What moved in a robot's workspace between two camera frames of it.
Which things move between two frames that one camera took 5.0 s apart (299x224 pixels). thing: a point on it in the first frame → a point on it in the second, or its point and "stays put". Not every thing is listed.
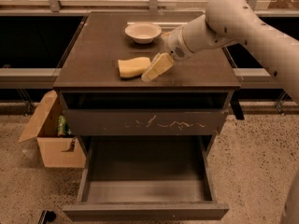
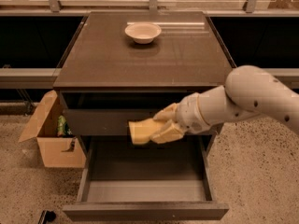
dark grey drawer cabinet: (192, 97) stays put
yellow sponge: (134, 66) → (141, 130)
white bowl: (143, 33) stays put
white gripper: (174, 45) → (189, 113)
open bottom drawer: (146, 178) stays put
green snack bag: (63, 127) stays put
